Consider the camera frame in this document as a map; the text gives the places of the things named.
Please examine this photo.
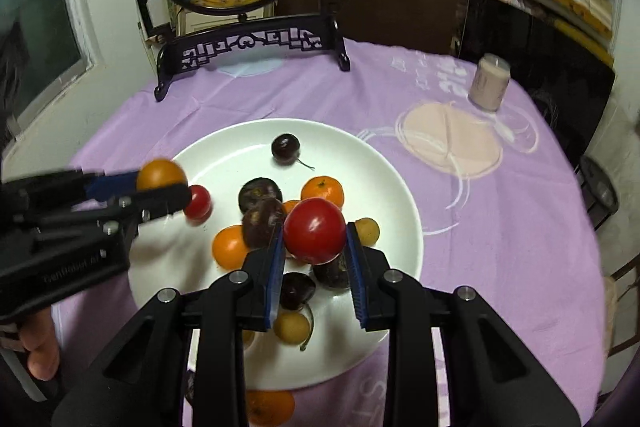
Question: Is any wooden chair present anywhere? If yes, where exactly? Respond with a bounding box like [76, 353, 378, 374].
[605, 254, 640, 358]

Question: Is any brown longan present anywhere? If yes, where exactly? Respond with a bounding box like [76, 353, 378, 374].
[272, 311, 311, 345]
[354, 217, 381, 246]

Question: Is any black round stool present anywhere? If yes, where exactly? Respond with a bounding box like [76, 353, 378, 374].
[577, 155, 621, 233]

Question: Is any window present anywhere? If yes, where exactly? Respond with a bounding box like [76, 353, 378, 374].
[0, 0, 93, 132]

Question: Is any red cherry tomato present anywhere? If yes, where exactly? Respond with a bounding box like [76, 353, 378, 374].
[282, 198, 348, 265]
[182, 184, 213, 224]

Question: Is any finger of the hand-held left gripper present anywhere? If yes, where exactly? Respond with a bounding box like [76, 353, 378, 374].
[0, 169, 146, 214]
[30, 183, 194, 239]

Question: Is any person's left hand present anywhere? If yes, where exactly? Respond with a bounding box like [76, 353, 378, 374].
[15, 308, 59, 381]

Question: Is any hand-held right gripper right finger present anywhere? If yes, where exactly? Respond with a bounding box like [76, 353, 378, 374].
[346, 221, 583, 427]

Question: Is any dark cherry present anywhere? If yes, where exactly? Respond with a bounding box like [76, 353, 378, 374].
[271, 133, 316, 171]
[279, 272, 317, 312]

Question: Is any tangerine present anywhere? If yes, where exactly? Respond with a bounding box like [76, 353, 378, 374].
[300, 175, 345, 210]
[246, 389, 296, 426]

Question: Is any purple printed tablecloth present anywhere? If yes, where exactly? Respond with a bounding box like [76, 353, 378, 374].
[50, 38, 608, 427]

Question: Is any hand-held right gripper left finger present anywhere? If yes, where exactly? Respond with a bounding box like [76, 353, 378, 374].
[55, 222, 287, 427]

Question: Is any white oval plate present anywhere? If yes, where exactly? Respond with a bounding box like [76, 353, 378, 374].
[127, 118, 425, 392]

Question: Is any black glossy panel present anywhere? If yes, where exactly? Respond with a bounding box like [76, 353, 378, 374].
[457, 0, 617, 168]

